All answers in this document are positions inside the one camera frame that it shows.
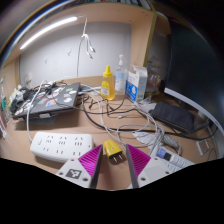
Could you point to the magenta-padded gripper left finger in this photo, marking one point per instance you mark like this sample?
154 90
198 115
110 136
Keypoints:
90 161

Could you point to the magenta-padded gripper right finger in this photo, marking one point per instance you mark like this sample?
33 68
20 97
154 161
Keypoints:
138 160

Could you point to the yellow charger block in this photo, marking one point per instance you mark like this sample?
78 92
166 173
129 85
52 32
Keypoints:
111 148

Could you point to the white power strip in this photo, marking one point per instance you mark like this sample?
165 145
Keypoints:
60 146

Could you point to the white and blue keyboard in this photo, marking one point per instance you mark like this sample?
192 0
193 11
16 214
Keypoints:
175 159

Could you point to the black pouch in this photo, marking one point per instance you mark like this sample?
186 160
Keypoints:
173 116

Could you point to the black laptop with stickers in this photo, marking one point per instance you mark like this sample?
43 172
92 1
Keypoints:
50 100

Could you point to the blue and white carton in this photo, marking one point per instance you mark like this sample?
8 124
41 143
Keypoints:
135 85

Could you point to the yellow squeeze bottle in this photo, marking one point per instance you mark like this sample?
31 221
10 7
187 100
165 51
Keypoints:
107 86

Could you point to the clear pump sanitizer bottle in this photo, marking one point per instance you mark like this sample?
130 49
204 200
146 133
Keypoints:
121 78

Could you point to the black headphones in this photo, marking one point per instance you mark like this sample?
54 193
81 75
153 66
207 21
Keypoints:
18 103

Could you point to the clear green-labelled water bottle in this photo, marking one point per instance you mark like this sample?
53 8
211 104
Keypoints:
3 104

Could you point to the black monitor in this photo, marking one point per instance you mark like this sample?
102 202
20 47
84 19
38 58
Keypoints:
196 70

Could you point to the white LED light bar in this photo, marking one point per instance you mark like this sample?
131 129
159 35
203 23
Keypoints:
46 30

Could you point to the white wall socket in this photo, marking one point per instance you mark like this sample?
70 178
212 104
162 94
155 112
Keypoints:
28 78

